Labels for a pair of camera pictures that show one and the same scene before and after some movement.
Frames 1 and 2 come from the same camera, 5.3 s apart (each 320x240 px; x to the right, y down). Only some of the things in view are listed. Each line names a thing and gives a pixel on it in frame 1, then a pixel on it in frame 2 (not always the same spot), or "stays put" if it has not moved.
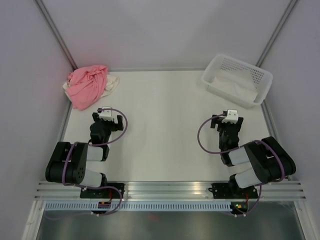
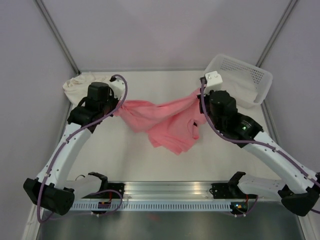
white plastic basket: x=247 y=85 stays put
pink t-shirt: x=86 y=84 to x=174 y=127
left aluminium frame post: x=41 y=6 stays put
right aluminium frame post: x=276 y=32 stays put
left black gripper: x=116 y=127 to x=115 y=100
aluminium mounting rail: x=285 y=189 stays put
